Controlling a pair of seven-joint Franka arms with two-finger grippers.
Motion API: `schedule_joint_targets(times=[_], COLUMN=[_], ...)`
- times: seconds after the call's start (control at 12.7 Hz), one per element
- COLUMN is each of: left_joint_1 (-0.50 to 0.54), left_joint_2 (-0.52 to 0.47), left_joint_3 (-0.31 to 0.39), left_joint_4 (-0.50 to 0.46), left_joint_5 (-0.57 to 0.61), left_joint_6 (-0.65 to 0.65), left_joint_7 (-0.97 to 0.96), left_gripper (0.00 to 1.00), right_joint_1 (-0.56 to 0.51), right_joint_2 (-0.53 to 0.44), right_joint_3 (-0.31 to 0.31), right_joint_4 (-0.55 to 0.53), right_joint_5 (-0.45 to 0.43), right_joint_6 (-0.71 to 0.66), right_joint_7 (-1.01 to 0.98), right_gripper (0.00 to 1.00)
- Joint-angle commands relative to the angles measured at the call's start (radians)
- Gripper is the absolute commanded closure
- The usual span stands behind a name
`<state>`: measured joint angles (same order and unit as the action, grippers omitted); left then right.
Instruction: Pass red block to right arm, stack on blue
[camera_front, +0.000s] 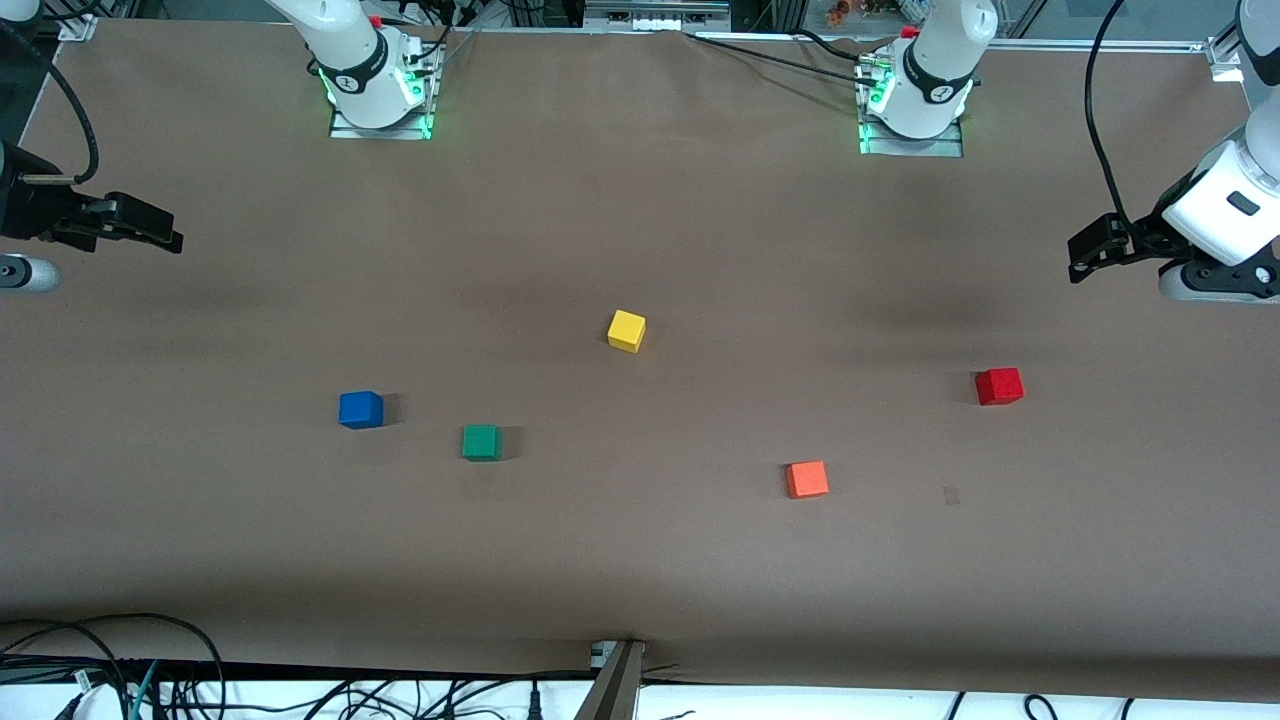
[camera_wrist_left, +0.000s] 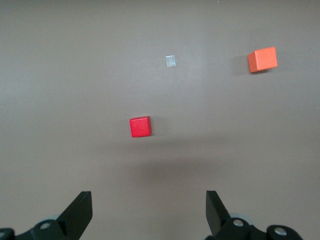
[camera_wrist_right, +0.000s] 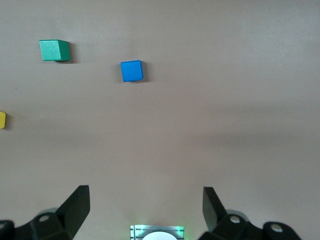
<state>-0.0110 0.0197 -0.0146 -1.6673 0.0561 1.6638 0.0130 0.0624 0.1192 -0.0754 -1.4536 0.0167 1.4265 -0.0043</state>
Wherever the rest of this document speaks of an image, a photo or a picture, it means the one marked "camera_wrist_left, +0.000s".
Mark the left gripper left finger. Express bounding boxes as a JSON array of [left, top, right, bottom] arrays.
[[0, 191, 94, 240]]

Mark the red cube block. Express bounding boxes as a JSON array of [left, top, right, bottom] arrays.
[[129, 115, 153, 138]]

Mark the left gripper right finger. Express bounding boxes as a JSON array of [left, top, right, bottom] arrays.
[[204, 190, 305, 240]]

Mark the orange cube block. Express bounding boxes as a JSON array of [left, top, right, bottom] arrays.
[[247, 46, 278, 74]]

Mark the small clear tape patch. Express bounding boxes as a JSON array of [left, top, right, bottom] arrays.
[[165, 55, 177, 68]]

